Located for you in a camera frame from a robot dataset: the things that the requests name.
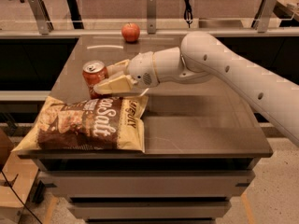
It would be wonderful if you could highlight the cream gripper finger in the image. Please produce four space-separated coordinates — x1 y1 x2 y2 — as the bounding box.
107 59 130 77
93 75 137 95

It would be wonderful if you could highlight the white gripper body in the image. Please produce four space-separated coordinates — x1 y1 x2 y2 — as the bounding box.
127 51 159 89

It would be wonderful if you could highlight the red coke can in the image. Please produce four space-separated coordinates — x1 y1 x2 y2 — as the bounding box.
82 60 108 99

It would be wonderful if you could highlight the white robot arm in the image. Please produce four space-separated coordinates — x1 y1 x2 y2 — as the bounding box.
93 32 299 145

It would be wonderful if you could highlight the brown chip bag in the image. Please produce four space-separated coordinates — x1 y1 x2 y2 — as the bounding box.
15 96 148 151

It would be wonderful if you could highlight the red apple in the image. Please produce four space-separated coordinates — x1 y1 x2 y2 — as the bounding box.
121 22 140 43

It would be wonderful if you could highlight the grey drawer cabinet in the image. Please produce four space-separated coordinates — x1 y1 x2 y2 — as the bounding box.
32 154 261 224

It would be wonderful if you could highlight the wooden box at left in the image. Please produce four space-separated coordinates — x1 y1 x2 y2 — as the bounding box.
0 130 38 224

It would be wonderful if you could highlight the black hanging cable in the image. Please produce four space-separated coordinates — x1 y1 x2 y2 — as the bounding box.
181 0 194 29

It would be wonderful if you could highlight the left metal rail bracket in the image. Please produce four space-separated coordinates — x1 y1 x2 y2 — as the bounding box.
27 0 53 35

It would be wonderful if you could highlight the right metal rail bracket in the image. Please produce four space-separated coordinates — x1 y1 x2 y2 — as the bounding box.
252 0 277 33

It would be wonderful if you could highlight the black floor cable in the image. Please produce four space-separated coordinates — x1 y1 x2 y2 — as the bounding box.
0 168 43 224

